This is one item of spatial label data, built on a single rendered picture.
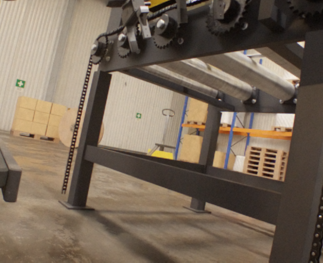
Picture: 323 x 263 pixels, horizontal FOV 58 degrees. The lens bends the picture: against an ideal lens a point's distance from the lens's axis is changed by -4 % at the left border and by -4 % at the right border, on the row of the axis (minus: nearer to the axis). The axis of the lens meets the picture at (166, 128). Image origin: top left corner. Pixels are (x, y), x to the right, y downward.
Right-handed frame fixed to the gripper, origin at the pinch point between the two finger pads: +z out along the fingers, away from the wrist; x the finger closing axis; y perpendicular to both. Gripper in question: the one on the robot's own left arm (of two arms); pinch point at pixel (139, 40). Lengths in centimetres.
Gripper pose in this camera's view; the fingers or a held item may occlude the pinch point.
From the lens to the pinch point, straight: 113.4
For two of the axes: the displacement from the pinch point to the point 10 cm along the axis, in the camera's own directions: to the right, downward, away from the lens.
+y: 8.8, -2.1, 4.2
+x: -4.1, 1.0, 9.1
